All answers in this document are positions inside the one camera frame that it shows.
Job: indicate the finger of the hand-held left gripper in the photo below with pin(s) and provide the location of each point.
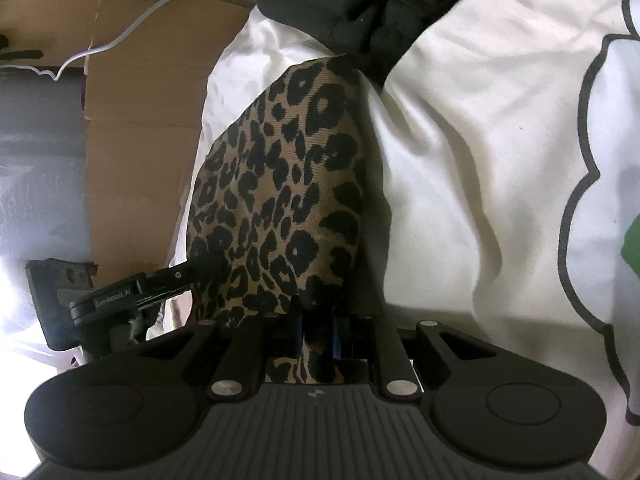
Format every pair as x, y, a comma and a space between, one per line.
185, 272

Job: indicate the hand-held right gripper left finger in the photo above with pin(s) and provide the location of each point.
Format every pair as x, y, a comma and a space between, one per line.
296, 332

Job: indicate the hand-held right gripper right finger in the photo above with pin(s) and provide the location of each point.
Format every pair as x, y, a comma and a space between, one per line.
338, 337

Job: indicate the brown cardboard box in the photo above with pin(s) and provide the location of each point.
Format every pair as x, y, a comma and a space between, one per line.
145, 150

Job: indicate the leopard print garment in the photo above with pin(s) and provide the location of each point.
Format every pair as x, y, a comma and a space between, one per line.
280, 175

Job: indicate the white bear printed blanket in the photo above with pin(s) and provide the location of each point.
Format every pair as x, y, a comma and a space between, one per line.
475, 160

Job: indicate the black folded garment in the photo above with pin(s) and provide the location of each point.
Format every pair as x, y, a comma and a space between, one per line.
350, 5

